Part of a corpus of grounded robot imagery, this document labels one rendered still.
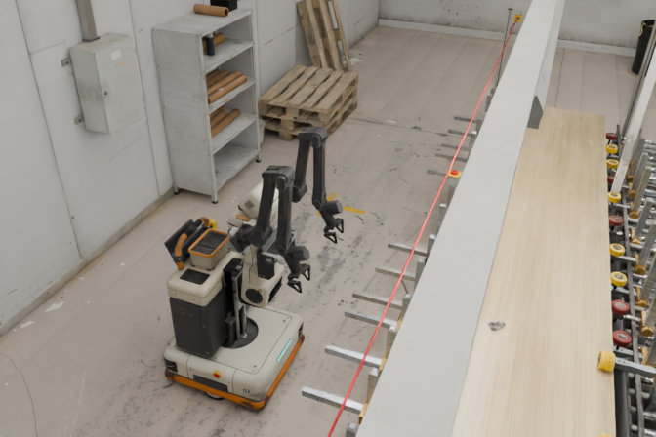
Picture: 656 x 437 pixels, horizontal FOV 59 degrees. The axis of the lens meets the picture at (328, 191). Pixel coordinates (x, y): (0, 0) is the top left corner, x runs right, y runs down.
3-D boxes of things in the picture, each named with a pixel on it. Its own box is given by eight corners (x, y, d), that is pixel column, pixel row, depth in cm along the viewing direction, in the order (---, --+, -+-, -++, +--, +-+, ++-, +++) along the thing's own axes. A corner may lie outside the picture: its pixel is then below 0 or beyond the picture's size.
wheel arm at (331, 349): (324, 353, 257) (324, 347, 256) (327, 347, 260) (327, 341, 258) (435, 387, 242) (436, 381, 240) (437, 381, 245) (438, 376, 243)
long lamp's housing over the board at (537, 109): (486, 121, 139) (492, 89, 135) (550, -40, 331) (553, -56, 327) (539, 129, 136) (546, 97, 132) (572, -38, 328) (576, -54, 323)
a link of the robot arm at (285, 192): (285, 164, 262) (274, 176, 253) (297, 167, 261) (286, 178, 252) (282, 241, 285) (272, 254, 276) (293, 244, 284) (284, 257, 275)
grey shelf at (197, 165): (174, 194, 547) (150, 28, 467) (223, 153, 619) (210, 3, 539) (215, 204, 533) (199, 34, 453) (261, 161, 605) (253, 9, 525)
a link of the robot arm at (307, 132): (305, 119, 298) (296, 127, 290) (329, 127, 295) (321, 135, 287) (293, 191, 322) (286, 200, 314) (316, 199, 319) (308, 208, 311)
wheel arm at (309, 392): (301, 396, 237) (301, 390, 236) (305, 389, 240) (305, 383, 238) (422, 437, 222) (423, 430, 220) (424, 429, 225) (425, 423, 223)
